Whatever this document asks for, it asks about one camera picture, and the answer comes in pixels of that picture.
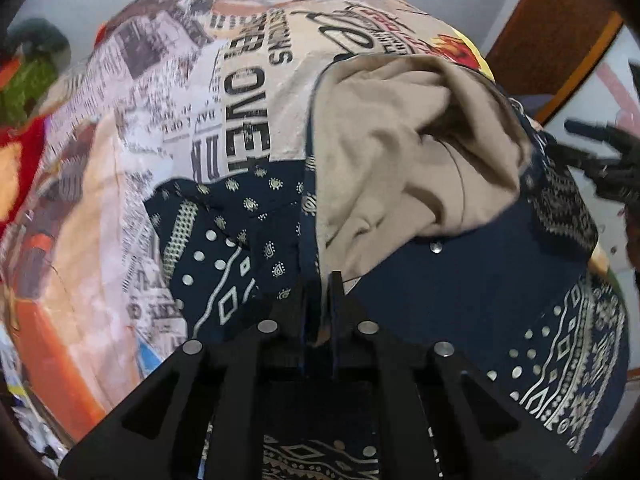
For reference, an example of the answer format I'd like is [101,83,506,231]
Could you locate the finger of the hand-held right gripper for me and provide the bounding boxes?
[564,119,632,147]
[546,142,608,173]

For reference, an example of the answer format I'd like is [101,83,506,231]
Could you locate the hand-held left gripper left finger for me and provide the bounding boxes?
[57,280,321,480]

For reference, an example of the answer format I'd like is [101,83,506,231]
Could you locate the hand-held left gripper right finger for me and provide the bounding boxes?
[327,271,596,480]

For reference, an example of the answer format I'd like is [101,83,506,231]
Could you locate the navy patterned zip hoodie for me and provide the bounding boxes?
[142,52,631,480]

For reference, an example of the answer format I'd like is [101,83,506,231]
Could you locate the white heart-decorated sliding door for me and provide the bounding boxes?
[540,25,640,161]

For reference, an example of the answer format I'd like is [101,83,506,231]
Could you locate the brown wooden wardrobe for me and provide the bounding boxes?
[482,0,626,96]

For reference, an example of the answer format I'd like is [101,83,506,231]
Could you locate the printed blanket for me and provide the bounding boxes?
[0,0,631,441]

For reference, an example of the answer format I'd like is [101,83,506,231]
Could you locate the red plush toy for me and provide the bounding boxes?
[0,57,53,223]

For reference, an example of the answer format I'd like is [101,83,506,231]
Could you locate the grey pillow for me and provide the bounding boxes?
[10,17,71,61]

